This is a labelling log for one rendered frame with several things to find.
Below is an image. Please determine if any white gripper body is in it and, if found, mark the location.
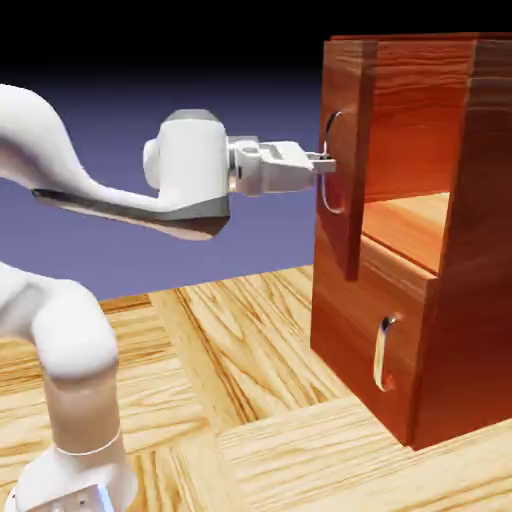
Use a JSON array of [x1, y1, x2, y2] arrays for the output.
[[258, 140, 317, 197]]

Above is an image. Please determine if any curved silver door handle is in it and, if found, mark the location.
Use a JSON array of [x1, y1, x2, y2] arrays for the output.
[[372, 312, 402, 394], [318, 110, 346, 215]]

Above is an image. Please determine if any reddish wooden cabinet door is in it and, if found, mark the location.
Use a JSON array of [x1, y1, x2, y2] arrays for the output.
[[309, 235, 439, 448], [314, 39, 380, 282]]

